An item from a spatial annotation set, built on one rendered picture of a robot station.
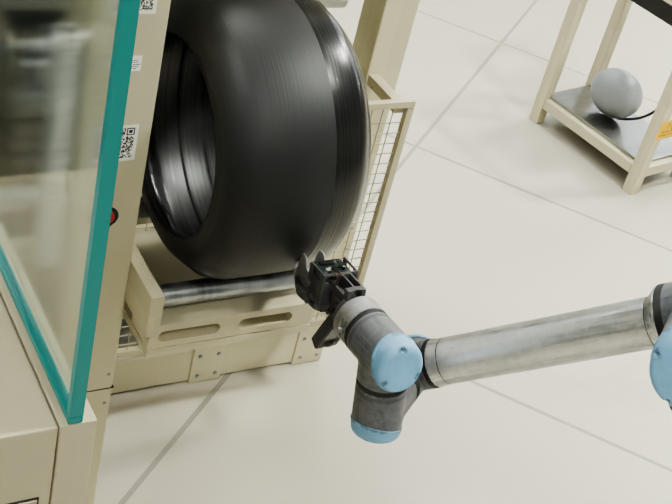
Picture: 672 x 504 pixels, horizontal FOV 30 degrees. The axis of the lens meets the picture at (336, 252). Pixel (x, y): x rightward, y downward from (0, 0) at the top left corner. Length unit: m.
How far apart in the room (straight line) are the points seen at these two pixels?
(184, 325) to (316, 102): 0.53
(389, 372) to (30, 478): 0.68
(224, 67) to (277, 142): 0.16
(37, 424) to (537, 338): 0.89
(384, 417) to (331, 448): 1.35
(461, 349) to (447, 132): 2.95
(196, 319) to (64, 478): 0.82
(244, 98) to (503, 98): 3.40
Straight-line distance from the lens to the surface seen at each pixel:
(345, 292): 2.18
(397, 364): 2.08
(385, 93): 3.11
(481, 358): 2.18
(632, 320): 2.06
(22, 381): 1.67
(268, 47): 2.21
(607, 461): 3.80
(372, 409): 2.15
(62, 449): 1.65
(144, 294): 2.37
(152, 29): 2.14
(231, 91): 2.18
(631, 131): 5.27
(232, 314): 2.47
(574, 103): 5.33
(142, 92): 2.20
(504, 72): 5.72
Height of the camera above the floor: 2.41
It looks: 35 degrees down
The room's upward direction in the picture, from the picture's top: 15 degrees clockwise
